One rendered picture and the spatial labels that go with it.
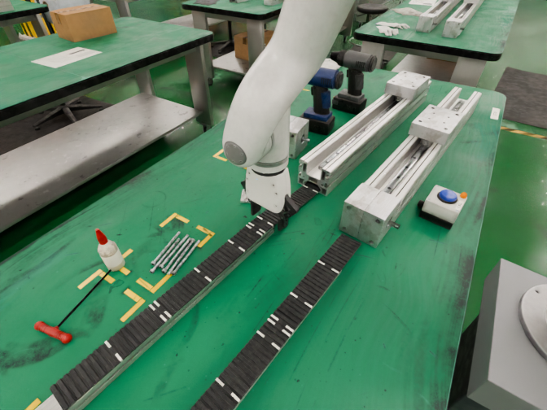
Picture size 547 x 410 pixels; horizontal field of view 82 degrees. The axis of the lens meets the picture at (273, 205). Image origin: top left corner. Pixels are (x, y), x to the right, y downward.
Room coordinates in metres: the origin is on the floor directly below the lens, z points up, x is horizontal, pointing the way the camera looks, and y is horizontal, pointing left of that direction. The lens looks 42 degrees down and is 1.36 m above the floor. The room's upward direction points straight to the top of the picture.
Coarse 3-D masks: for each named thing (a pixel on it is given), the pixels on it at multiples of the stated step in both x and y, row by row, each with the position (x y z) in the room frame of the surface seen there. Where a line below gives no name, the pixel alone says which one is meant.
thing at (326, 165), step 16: (384, 96) 1.15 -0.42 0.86; (368, 112) 1.01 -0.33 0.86; (384, 112) 1.07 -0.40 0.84; (400, 112) 1.06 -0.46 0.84; (352, 128) 0.92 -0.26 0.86; (368, 128) 0.96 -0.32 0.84; (384, 128) 0.95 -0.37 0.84; (320, 144) 0.81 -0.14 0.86; (336, 144) 0.84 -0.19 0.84; (352, 144) 0.81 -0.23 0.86; (368, 144) 0.85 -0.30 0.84; (304, 160) 0.72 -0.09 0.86; (320, 160) 0.77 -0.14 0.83; (336, 160) 0.72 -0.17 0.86; (352, 160) 0.78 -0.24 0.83; (304, 176) 0.72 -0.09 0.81; (320, 176) 0.70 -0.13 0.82; (336, 176) 0.70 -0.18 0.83; (320, 192) 0.68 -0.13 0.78
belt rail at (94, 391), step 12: (264, 240) 0.50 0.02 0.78; (204, 288) 0.36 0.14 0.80; (192, 300) 0.33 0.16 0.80; (180, 312) 0.31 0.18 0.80; (168, 324) 0.29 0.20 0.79; (156, 336) 0.26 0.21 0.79; (144, 348) 0.24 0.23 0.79; (132, 360) 0.22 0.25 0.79; (120, 372) 0.20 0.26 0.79; (96, 384) 0.18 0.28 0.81; (108, 384) 0.19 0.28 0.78; (84, 396) 0.16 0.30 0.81; (36, 408) 0.14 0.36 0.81; (48, 408) 0.14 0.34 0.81; (60, 408) 0.14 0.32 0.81; (72, 408) 0.15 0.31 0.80
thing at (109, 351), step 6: (108, 342) 0.24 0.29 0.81; (102, 348) 0.23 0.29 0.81; (108, 348) 0.23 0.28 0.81; (114, 348) 0.23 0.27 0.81; (108, 354) 0.22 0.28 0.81; (114, 354) 0.22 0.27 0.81; (108, 360) 0.21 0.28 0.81; (114, 360) 0.21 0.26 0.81; (120, 360) 0.21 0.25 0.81; (114, 366) 0.20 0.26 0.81
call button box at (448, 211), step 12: (432, 192) 0.62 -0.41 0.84; (456, 192) 0.62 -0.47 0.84; (420, 204) 0.62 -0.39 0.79; (432, 204) 0.58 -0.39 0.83; (444, 204) 0.57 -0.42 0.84; (456, 204) 0.57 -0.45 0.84; (420, 216) 0.59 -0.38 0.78; (432, 216) 0.57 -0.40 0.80; (444, 216) 0.55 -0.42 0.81; (456, 216) 0.54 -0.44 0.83
